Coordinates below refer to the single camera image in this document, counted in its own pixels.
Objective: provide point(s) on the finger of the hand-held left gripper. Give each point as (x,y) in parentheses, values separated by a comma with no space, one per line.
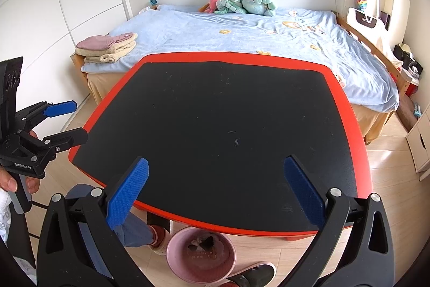
(60,108)
(67,138)

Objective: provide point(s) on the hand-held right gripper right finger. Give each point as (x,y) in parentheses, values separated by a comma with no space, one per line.
(302,191)

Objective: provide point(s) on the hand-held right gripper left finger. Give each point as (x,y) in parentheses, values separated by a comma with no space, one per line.
(129,193)

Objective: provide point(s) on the pink waste bin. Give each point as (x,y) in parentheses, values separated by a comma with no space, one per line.
(178,260)

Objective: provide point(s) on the person's left forearm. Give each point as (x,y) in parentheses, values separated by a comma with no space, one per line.
(4,213)

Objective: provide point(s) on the person's left hand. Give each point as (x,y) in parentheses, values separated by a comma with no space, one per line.
(8,181)

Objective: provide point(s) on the person's leg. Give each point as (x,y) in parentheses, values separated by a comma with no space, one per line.
(134,233)

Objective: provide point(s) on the person's foot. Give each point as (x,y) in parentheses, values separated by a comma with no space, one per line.
(159,238)

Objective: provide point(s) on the pink folded blanket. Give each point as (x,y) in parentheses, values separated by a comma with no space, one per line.
(95,42)

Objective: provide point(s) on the cream folded blanket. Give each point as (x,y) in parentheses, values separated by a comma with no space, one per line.
(114,51)

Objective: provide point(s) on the dark slipper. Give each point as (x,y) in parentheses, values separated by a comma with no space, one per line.
(255,275)

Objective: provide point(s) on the white wardrobe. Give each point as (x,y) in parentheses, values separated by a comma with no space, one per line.
(50,4)

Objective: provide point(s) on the white cabinet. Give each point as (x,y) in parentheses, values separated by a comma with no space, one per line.
(421,142)

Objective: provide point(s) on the small blue toy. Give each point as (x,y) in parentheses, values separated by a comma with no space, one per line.
(417,110)

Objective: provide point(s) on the black bag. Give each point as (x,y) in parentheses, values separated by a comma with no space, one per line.
(404,60)

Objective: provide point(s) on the bed with light blue sheet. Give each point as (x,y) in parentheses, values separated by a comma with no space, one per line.
(235,38)

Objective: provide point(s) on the white bag dark label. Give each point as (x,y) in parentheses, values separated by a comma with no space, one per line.
(364,19)

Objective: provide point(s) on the dark purple box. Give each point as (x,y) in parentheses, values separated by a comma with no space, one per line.
(385,20)

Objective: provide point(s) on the teal plush toy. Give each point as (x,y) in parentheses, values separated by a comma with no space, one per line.
(258,3)

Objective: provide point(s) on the colourful crochet bag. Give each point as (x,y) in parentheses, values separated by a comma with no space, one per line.
(361,3)

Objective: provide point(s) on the striped green plush toy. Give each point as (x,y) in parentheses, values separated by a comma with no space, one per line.
(231,6)

